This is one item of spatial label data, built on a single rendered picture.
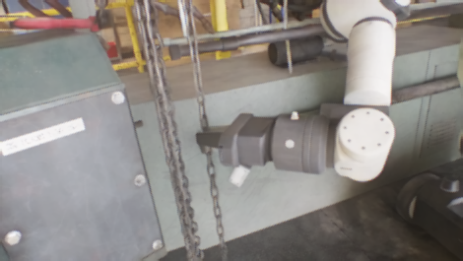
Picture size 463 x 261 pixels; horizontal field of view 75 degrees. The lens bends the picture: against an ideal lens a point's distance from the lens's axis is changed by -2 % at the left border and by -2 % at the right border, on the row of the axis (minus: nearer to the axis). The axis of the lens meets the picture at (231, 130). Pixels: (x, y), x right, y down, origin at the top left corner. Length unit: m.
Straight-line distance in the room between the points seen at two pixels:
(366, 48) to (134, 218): 0.45
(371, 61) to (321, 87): 0.63
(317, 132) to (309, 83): 0.67
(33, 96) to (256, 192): 0.88
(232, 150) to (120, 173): 0.17
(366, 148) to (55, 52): 0.43
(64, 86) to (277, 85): 0.72
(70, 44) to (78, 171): 0.18
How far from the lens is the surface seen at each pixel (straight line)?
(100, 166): 0.48
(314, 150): 0.43
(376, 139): 0.41
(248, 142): 0.45
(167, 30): 3.77
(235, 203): 1.16
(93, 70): 0.47
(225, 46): 0.92
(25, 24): 0.55
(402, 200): 1.29
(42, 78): 0.46
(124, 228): 0.54
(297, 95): 1.08
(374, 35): 0.53
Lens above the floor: 0.87
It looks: 24 degrees down
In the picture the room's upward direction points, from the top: 6 degrees counter-clockwise
